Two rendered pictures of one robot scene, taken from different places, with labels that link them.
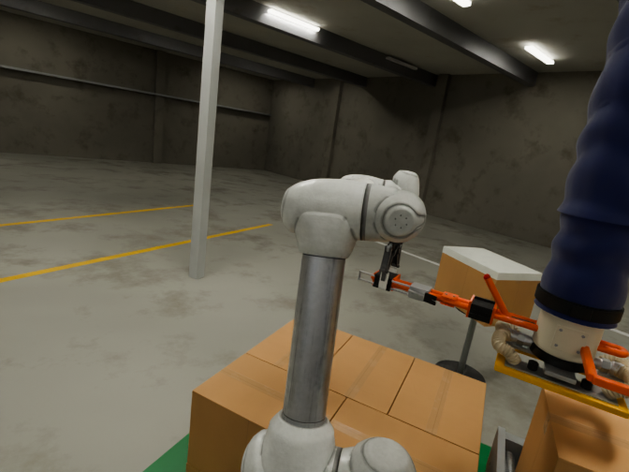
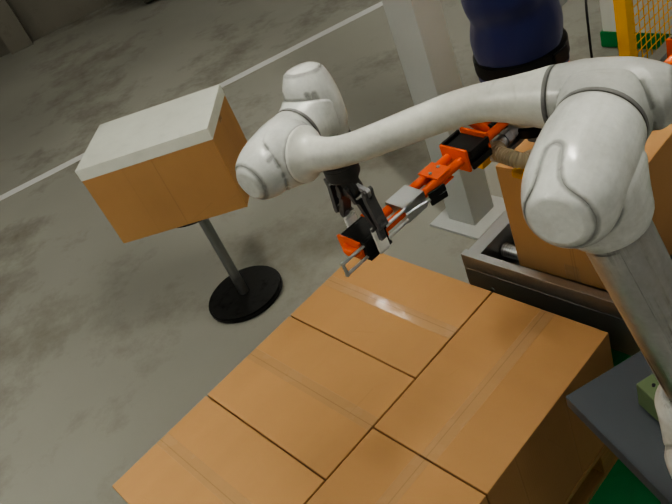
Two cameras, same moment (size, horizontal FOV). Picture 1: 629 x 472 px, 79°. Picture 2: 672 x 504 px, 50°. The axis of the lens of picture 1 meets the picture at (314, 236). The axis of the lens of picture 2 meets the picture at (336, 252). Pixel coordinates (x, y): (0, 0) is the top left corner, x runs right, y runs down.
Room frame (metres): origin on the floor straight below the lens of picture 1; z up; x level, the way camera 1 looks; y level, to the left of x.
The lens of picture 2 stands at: (0.74, 0.80, 2.15)
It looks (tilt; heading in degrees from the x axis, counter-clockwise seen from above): 36 degrees down; 305
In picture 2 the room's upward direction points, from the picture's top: 24 degrees counter-clockwise
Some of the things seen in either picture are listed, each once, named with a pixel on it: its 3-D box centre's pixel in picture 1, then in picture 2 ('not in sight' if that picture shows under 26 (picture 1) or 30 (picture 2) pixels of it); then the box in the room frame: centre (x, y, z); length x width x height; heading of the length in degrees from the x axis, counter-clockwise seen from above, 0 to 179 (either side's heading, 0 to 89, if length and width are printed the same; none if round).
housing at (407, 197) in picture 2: (419, 291); (406, 203); (1.34, -0.42, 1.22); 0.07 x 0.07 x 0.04; 62
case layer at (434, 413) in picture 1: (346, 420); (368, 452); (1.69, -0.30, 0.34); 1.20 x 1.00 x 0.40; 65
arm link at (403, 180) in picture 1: (401, 191); (311, 106); (1.40, -0.29, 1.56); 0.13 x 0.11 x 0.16; 78
